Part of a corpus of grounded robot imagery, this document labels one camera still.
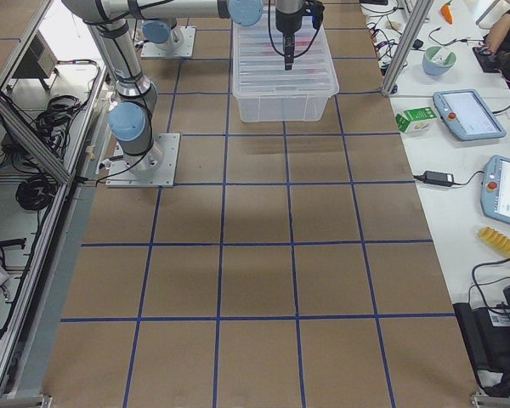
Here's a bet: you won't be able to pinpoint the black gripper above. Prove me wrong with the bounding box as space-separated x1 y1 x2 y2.
275 0 302 71

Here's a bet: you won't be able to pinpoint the clear plastic storage box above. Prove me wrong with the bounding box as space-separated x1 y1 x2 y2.
232 11 339 122

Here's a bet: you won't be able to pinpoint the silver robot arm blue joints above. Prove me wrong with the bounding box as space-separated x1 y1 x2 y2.
61 0 307 170

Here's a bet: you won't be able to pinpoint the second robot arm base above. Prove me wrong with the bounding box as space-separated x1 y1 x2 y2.
142 18 184 49

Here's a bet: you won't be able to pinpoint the grey control box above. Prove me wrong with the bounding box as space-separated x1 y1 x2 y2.
12 31 58 91

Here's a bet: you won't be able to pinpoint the blue green bowl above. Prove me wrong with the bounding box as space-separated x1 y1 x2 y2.
422 46 456 76

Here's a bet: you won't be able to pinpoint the green white milk carton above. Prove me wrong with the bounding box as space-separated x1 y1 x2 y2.
395 106 437 133

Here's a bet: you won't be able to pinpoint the orange toy carrot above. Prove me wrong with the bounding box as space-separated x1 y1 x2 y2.
439 0 453 25

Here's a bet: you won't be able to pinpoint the silver robot mounting plate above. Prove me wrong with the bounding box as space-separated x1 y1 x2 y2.
105 133 181 188

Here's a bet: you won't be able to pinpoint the blue teach pendant upper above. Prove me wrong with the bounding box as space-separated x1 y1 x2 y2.
433 89 507 141

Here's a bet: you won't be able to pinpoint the blue teach pendant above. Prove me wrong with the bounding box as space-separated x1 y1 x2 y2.
480 155 510 224
433 89 507 141

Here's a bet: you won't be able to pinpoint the black power adapter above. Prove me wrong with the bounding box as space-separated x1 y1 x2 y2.
423 171 454 187

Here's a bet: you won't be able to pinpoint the blue teach pendant lower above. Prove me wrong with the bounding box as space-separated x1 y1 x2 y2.
480 155 510 224

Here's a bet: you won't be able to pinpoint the yellow corrugated toy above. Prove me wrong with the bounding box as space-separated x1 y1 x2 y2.
478 226 510 258

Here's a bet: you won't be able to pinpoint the black laptop device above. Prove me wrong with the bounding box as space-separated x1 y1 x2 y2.
453 285 510 398

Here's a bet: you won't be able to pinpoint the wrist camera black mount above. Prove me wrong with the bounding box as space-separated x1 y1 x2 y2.
303 0 325 30

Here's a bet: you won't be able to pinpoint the aluminium frame post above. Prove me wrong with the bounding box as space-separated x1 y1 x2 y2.
381 0 434 96

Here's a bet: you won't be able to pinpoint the black coiled cable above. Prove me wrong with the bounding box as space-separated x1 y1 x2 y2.
15 173 57 212

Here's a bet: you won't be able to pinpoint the aluminium frame rail left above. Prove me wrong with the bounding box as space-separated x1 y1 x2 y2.
0 89 73 184

